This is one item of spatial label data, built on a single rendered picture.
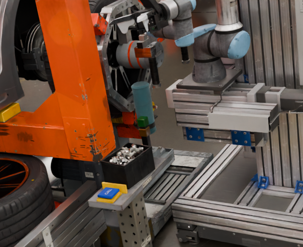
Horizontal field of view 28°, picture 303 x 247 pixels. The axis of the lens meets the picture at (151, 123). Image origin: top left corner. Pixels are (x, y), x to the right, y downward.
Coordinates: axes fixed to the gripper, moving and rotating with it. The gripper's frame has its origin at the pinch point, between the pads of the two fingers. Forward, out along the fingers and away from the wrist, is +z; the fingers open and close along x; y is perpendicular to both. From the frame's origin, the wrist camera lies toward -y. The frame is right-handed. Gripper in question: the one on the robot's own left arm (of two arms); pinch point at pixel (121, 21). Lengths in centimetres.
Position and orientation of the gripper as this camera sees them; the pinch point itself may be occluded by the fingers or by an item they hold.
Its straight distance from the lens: 215.2
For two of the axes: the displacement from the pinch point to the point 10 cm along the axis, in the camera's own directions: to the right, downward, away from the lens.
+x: -6.8, -0.5, 7.3
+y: 2.5, 9.2, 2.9
